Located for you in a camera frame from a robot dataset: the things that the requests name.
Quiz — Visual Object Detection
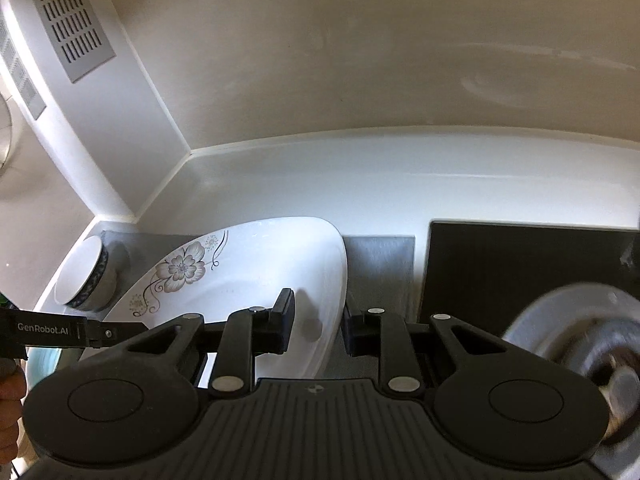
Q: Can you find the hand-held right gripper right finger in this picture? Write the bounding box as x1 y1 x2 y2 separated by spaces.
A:
341 294 521 396

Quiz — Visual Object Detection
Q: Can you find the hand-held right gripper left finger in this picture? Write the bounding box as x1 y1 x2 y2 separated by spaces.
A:
114 287 296 396

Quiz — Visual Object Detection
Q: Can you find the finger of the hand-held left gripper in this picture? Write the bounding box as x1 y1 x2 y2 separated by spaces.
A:
82 316 151 352

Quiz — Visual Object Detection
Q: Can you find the white floral plate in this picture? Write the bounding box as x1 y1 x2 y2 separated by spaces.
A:
79 216 349 382

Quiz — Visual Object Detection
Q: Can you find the person's left hand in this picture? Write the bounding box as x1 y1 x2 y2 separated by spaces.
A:
0 359 27 461

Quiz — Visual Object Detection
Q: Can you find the small blue-rimmed white bowl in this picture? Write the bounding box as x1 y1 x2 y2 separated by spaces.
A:
53 234 119 312

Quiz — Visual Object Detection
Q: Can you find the grey mat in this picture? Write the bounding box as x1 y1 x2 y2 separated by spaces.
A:
99 230 417 341

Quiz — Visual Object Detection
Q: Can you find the black cooktop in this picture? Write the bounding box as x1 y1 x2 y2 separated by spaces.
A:
419 219 640 361

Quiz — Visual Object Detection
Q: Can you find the grey round object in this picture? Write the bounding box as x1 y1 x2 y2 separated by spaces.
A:
0 94 14 181

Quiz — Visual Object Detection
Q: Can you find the white plate with food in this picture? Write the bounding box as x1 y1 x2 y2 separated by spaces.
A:
501 282 640 480

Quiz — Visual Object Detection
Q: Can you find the grey vent grille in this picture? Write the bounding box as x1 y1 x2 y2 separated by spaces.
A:
0 14 47 121
26 0 117 84

